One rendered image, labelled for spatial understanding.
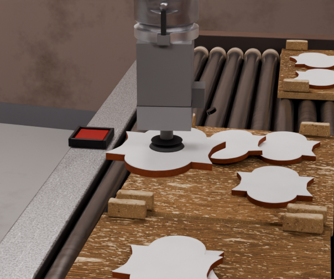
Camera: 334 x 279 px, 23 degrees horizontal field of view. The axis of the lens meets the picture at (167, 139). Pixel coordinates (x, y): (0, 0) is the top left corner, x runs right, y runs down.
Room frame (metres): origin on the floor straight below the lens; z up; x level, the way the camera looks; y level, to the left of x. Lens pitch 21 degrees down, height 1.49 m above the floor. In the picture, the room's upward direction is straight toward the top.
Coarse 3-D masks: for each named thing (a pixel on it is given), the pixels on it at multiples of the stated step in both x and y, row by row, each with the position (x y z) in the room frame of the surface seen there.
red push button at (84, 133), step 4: (80, 132) 1.52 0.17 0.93; (84, 132) 1.52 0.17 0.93; (88, 132) 1.52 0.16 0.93; (92, 132) 1.52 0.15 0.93; (96, 132) 1.52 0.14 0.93; (100, 132) 1.52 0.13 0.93; (104, 132) 1.52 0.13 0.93; (76, 136) 1.50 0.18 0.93; (80, 136) 1.50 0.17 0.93; (84, 136) 1.50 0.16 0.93; (88, 136) 1.50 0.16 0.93; (92, 136) 1.50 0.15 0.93; (96, 136) 1.50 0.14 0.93; (100, 136) 1.50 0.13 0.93; (104, 136) 1.50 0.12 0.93
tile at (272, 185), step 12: (264, 168) 1.29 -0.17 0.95; (276, 168) 1.29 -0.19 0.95; (288, 168) 1.29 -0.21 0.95; (252, 180) 1.24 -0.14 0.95; (264, 180) 1.24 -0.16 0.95; (276, 180) 1.24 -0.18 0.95; (288, 180) 1.24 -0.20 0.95; (300, 180) 1.24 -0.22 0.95; (312, 180) 1.25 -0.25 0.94; (240, 192) 1.20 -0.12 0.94; (252, 192) 1.19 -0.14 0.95; (264, 192) 1.19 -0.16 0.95; (276, 192) 1.19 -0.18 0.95; (288, 192) 1.19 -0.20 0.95; (300, 192) 1.19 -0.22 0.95; (264, 204) 1.16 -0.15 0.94; (276, 204) 1.15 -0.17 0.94
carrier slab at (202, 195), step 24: (216, 168) 1.32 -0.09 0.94; (240, 168) 1.32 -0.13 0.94; (312, 168) 1.32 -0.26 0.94; (168, 192) 1.21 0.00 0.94; (192, 192) 1.21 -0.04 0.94; (216, 192) 1.21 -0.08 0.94; (312, 192) 1.21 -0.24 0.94; (168, 216) 1.14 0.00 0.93; (192, 216) 1.13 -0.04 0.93; (216, 216) 1.12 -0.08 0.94; (240, 216) 1.12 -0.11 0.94; (264, 216) 1.12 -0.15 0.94
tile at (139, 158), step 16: (192, 128) 0.98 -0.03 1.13; (128, 144) 0.92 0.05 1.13; (144, 144) 0.92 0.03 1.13; (192, 144) 0.92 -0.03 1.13; (208, 144) 0.92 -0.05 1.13; (224, 144) 0.94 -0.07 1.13; (128, 160) 0.87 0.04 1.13; (144, 160) 0.87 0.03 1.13; (160, 160) 0.87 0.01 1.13; (176, 160) 0.87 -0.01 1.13; (192, 160) 0.87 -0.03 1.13; (208, 160) 0.87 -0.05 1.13; (144, 176) 0.85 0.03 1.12; (160, 176) 0.84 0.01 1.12
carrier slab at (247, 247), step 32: (96, 224) 1.10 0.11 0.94; (128, 224) 1.10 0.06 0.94; (160, 224) 1.10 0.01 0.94; (192, 224) 1.10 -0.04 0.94; (224, 224) 1.10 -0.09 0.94; (96, 256) 1.00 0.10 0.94; (128, 256) 1.00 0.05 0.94; (224, 256) 1.00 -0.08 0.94; (256, 256) 1.00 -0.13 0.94; (288, 256) 1.00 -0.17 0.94; (320, 256) 1.00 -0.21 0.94
